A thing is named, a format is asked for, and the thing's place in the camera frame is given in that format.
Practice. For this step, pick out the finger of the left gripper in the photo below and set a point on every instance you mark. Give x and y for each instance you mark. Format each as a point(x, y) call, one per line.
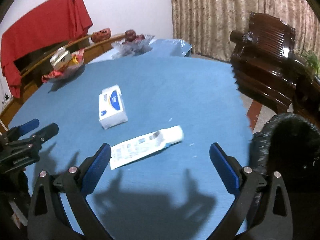
point(22, 128)
point(40, 137)

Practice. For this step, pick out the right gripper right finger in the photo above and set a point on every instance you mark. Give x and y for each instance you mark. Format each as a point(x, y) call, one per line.
point(273, 218)

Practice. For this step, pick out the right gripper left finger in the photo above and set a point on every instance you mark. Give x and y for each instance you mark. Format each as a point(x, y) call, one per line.
point(47, 218)

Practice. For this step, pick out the white toothpaste tube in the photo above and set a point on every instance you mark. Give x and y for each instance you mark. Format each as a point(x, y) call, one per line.
point(140, 147)

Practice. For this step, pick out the blue round tablecloth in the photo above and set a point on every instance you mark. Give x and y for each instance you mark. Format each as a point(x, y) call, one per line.
point(172, 194)

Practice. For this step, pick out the wooden tv cabinet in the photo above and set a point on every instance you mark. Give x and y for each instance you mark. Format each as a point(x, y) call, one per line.
point(31, 76)

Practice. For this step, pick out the white blue cotton pad box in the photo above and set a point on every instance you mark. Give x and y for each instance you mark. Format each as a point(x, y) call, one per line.
point(111, 107)

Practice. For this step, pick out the white and gold box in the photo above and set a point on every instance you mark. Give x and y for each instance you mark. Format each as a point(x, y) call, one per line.
point(61, 57)

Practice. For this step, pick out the glass snack dish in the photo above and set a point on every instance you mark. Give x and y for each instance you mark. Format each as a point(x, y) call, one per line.
point(68, 70)

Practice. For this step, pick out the dark wooden armchair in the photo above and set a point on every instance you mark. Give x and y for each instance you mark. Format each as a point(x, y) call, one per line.
point(267, 69)

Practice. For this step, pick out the red cloth cover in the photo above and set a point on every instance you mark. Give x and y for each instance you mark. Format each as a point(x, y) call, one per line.
point(54, 21)

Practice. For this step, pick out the red bag on cabinet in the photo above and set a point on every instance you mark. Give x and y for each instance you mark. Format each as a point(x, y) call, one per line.
point(103, 34)

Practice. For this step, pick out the glass fruit bowl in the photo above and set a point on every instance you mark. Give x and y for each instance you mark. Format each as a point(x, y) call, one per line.
point(134, 48)

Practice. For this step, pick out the green potted plant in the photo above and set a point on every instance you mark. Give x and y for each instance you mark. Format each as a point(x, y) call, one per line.
point(310, 61)

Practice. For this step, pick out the dark red apples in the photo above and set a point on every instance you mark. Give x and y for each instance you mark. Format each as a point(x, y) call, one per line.
point(131, 36)

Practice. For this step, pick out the beige patterned curtain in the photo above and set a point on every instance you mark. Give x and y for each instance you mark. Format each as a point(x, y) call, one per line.
point(207, 24)

